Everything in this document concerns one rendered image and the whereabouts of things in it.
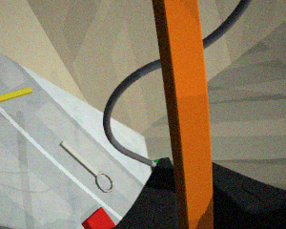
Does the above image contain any red rectangular block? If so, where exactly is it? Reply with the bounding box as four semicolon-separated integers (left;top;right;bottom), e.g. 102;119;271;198
81;206;116;229

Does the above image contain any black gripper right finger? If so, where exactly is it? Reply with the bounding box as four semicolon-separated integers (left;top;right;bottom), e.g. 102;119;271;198
212;161;286;229

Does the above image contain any orange handle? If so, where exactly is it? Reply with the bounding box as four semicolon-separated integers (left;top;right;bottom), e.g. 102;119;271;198
152;0;215;229

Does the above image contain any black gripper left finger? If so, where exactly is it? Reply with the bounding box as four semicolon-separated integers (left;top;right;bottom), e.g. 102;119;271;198
113;157;180;229

